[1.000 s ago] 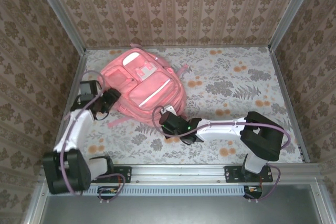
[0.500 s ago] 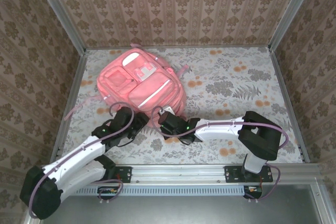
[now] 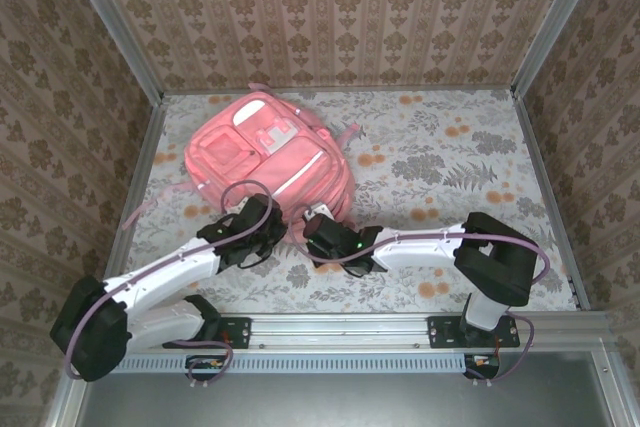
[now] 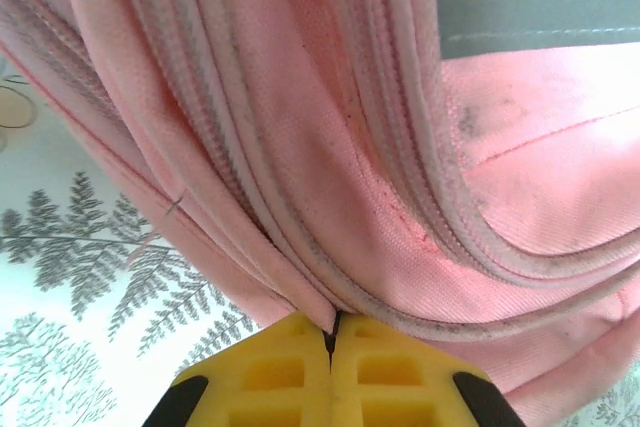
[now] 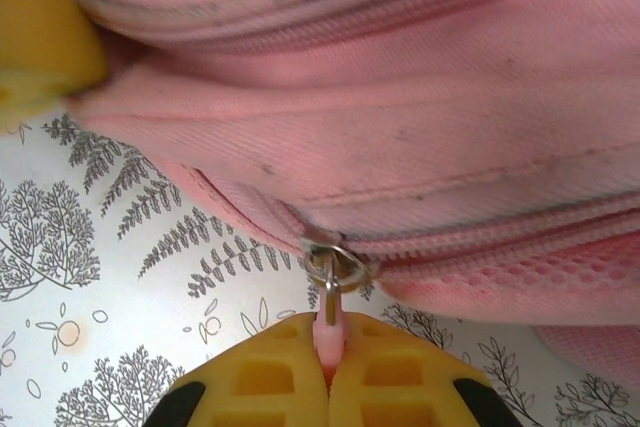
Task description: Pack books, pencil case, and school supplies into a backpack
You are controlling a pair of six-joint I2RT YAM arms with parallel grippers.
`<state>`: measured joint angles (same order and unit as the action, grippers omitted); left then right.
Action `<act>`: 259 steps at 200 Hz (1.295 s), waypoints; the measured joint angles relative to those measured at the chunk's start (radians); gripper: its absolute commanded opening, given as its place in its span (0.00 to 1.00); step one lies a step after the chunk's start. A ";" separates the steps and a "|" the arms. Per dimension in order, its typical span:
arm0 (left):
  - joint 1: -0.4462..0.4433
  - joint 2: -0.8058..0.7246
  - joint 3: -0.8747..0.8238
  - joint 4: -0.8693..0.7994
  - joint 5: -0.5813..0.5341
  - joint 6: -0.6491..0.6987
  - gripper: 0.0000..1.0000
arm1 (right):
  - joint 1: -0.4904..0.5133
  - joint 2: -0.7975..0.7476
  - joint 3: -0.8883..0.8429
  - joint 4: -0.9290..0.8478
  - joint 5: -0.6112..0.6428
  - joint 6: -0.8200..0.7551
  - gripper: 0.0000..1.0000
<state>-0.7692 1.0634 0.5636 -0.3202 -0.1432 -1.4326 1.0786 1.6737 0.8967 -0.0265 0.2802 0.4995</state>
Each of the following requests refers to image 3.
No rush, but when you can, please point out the aluminium frame post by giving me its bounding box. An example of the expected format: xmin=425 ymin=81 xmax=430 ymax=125
xmin=510 ymin=0 xmax=611 ymax=98
xmin=57 ymin=0 xmax=164 ymax=103

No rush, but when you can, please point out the right aluminium frame post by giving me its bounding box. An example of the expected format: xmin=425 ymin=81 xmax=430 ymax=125
xmin=510 ymin=0 xmax=611 ymax=98

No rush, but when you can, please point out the grey metal sheet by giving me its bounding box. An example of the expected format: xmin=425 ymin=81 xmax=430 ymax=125
xmin=74 ymin=351 xmax=619 ymax=427

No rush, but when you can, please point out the floral tablecloth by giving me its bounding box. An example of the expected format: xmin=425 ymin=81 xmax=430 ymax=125
xmin=114 ymin=88 xmax=581 ymax=313

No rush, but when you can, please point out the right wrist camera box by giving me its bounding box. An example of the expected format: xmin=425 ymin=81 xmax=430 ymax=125
xmin=304 ymin=201 xmax=332 ymax=222

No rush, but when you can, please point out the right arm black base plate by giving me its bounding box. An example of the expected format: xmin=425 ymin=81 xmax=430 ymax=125
xmin=427 ymin=315 xmax=521 ymax=350

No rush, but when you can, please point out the aluminium mounting rail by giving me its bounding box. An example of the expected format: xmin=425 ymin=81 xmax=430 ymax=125
xmin=74 ymin=311 xmax=614 ymax=351

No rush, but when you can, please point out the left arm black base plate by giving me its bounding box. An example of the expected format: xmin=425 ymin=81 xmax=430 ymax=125
xmin=162 ymin=315 xmax=251 ymax=350

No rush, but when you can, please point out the back aluminium rail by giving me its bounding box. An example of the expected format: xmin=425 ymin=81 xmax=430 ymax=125
xmin=159 ymin=84 xmax=516 ymax=97

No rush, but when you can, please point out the pink school backpack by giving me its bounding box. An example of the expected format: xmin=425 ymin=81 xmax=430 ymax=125
xmin=122 ymin=82 xmax=369 ymax=248

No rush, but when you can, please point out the grey slotted cable duct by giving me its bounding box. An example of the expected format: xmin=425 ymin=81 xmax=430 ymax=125
xmin=92 ymin=354 xmax=469 ymax=373

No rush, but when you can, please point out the left aluminium frame post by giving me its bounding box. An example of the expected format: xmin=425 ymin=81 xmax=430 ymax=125
xmin=57 ymin=0 xmax=164 ymax=103

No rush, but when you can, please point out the right aluminium side rail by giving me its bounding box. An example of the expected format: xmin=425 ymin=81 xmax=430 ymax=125
xmin=512 ymin=94 xmax=594 ymax=311

